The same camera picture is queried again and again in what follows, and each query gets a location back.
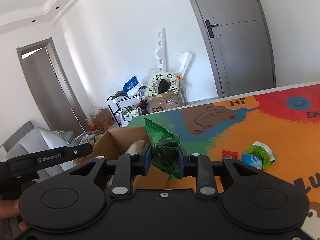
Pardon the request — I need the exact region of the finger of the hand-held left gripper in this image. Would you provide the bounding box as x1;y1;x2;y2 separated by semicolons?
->
5;142;93;179

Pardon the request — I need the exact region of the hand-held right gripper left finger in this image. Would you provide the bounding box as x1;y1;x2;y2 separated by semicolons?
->
67;144;153;197

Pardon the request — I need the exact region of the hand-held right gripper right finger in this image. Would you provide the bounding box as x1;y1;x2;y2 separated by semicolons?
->
177;146;266;198

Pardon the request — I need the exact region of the dark green seaweed snack packet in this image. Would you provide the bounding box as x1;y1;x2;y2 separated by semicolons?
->
144;118;182;180

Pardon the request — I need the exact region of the person's left hand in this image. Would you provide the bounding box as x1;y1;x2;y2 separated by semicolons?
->
0;199;28;233

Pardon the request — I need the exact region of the grey sofa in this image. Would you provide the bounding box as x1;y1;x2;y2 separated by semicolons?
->
0;120;76;180

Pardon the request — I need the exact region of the white plastic bag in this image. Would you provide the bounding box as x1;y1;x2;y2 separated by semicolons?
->
121;106;143;122

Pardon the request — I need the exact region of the printed brown cardboard box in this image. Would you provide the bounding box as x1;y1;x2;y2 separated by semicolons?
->
146;90;185;113

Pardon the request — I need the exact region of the orange printed cardboard box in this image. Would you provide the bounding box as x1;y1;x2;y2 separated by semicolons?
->
85;107;116;131

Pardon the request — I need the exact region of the black shoe rack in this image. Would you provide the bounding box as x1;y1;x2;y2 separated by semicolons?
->
107;93;148;128

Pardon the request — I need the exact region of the blue snack packet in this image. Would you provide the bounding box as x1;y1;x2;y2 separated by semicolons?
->
241;154;263;170

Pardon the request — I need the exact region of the grey interior door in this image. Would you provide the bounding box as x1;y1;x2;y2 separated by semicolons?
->
17;37;87;133

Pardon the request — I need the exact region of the panda print toilet seat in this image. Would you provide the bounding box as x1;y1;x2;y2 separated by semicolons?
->
146;70;180;97

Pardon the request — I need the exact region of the colourful cartoon printed mat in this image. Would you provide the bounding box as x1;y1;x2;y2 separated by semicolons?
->
125;81;320;220

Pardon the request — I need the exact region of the blue plastic bag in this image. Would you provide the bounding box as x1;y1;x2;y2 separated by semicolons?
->
123;76;139;92

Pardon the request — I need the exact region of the green white snack packet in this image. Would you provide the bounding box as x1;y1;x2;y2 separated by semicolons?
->
246;141;277;170

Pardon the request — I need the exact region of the short white foam board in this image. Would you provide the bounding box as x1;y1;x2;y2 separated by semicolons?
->
176;52;193;80

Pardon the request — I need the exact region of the tall white foam board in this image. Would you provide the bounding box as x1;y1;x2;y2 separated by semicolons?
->
151;28;167;71

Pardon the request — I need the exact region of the black door handle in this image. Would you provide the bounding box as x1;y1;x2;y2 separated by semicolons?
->
205;20;219;39

